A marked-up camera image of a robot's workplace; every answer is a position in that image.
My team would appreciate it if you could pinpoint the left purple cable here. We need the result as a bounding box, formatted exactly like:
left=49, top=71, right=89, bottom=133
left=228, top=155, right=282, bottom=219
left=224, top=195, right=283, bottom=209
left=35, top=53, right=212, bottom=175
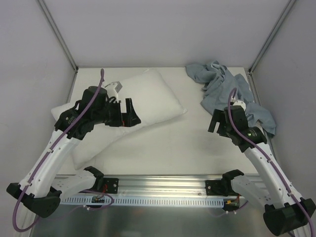
left=12, top=69, right=115, bottom=233

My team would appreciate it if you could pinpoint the white slotted cable duct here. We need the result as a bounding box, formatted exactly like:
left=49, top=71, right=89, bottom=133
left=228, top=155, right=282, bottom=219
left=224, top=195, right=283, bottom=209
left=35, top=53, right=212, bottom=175
left=61, top=195, right=224, bottom=208

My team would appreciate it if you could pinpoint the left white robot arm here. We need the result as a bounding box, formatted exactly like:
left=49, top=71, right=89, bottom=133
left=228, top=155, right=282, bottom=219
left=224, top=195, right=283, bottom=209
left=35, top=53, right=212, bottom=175
left=6, top=82, right=141, bottom=218

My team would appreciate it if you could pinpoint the grey-blue pillowcase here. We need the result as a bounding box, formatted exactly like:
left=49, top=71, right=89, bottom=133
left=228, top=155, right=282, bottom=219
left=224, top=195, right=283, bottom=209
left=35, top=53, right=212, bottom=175
left=186, top=60, right=276, bottom=136

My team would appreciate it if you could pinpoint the white pillow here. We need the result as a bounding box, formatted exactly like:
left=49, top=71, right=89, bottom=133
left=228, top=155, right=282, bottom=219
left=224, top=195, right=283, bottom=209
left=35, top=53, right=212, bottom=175
left=59, top=68, right=187, bottom=175

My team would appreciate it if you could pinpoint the left aluminium frame post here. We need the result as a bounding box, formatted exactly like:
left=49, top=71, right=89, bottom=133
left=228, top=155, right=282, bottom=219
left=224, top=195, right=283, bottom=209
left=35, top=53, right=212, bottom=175
left=36, top=0, right=79, bottom=72

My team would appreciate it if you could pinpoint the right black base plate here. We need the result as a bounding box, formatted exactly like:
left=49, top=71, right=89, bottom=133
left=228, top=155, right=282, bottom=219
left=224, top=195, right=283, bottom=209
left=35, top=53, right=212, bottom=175
left=205, top=180, right=238, bottom=197

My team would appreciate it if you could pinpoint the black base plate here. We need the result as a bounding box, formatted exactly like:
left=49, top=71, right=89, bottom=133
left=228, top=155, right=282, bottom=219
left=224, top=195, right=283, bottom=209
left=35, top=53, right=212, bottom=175
left=98, top=177, right=119, bottom=194
left=205, top=180, right=238, bottom=197

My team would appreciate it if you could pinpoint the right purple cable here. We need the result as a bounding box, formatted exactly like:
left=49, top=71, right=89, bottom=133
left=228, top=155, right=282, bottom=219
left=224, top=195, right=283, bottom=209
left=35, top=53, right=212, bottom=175
left=209, top=87, right=314, bottom=237

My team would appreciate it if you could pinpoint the aluminium mounting rail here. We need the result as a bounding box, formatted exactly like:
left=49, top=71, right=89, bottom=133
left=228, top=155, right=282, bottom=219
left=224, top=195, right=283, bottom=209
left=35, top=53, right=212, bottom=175
left=54, top=173, right=296, bottom=198

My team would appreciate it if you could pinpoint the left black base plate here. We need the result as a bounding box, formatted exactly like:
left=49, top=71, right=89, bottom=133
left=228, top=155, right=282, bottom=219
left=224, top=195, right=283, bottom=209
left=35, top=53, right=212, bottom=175
left=98, top=177, right=119, bottom=194

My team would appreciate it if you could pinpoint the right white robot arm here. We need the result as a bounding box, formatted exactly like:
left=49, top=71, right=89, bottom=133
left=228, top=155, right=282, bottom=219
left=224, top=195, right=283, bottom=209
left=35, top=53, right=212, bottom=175
left=206, top=105, right=316, bottom=237

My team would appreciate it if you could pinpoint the purple cable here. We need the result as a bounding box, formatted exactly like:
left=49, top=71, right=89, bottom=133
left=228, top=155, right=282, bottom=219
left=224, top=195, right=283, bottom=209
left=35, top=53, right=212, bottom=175
left=12, top=69, right=115, bottom=233
left=209, top=87, right=314, bottom=237

